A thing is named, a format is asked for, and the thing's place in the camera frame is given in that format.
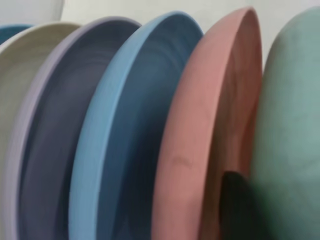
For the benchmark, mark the dark purple round plate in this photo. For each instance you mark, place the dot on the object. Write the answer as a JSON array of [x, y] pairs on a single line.
[[57, 125]]

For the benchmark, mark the navy blue round plate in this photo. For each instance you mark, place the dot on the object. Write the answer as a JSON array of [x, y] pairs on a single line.
[[112, 125]]

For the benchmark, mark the green round plate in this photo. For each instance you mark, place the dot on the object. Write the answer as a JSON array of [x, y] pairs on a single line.
[[292, 112]]

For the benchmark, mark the beige round plate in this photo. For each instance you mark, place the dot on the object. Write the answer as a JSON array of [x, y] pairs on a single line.
[[17, 75]]

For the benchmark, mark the pink round plate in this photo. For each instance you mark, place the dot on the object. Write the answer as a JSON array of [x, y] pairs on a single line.
[[200, 125]]

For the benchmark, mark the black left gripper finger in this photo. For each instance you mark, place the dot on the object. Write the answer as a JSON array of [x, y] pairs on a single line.
[[237, 207]]

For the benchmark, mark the teal blue round plate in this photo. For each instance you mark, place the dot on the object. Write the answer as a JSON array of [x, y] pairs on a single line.
[[12, 31]]

